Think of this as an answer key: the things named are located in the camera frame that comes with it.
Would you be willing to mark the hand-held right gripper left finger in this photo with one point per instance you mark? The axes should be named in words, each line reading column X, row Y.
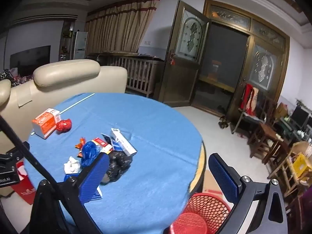
column 93, row 178

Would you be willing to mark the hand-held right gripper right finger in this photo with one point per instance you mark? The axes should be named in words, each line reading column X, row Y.
column 223, row 178

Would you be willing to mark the blue plastic bag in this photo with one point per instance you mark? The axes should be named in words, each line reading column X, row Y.
column 89, row 153

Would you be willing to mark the white tissue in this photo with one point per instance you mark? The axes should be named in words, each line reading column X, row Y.
column 72, row 165

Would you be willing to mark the black plastic bag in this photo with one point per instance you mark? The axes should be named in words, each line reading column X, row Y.
column 119, row 164

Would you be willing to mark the red mesh plastic basket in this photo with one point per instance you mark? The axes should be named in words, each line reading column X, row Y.
column 212, row 207

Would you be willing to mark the brown box red white label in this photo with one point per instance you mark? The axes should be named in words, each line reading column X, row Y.
column 101, row 143

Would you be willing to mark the orange packet bundle red net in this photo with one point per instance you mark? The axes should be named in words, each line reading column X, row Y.
column 79, row 146

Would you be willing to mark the long white blue box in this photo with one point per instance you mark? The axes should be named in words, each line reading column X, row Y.
column 123, row 142

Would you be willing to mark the red plastic bag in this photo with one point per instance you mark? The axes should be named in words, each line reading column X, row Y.
column 63, row 126

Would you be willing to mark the flat cardboard sheet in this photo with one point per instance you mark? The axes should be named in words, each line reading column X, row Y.
column 212, row 182

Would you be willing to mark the round wooden table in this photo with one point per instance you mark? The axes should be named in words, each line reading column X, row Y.
column 201, row 165

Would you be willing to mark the red paper bag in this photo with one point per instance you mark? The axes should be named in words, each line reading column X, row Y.
column 24, row 192

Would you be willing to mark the brown slipper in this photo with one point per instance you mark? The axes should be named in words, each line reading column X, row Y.
column 228, row 124
column 221, row 121

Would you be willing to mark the orange white box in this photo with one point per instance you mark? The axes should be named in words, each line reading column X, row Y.
column 45, row 124

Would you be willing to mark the blue tablecloth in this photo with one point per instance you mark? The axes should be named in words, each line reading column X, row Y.
column 151, row 151

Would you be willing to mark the dark wooden chair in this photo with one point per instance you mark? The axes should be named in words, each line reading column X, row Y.
column 268, row 129
column 280, row 146

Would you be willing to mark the thin white stick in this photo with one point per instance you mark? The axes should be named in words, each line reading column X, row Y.
column 78, row 102

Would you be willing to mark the yellow box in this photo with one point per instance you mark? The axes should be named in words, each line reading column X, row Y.
column 302, row 163

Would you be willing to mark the bamboo chair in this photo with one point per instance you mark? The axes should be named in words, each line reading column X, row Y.
column 298, row 145

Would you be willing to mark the glass computer desk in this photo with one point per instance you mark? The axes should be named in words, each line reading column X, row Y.
column 292, row 131

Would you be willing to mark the red beige clothes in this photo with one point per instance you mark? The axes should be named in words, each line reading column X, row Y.
column 247, row 97

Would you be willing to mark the brown cardboard box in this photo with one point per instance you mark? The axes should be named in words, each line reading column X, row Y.
column 282, row 109

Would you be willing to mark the black computer monitor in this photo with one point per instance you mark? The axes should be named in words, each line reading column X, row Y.
column 309, row 123
column 299, row 117

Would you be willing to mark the black white floral cloth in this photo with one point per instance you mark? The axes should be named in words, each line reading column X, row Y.
column 6, row 75

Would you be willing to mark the brown stained glass door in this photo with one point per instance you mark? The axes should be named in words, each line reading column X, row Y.
column 263, row 65
column 180, row 78

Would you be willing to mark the beige leather sofa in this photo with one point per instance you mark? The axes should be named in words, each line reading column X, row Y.
column 68, row 70

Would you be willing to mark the wooden baby crib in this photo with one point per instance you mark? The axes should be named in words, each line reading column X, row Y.
column 139, row 73

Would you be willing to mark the black television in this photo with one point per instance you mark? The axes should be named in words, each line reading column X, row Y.
column 30, row 58

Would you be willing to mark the red knot ornament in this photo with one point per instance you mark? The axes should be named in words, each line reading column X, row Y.
column 172, row 61

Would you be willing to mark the white standing air conditioner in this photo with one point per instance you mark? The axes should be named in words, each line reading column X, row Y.
column 80, row 45

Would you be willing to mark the dark display shelf cabinet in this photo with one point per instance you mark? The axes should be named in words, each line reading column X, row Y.
column 65, row 41

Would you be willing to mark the beige curtain red stripe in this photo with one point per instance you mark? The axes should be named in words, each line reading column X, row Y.
column 117, row 29

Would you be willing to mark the metal frame chair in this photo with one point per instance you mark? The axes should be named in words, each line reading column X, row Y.
column 243, row 119

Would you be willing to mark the brown door frame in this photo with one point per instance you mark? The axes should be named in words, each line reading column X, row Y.
column 231, row 17

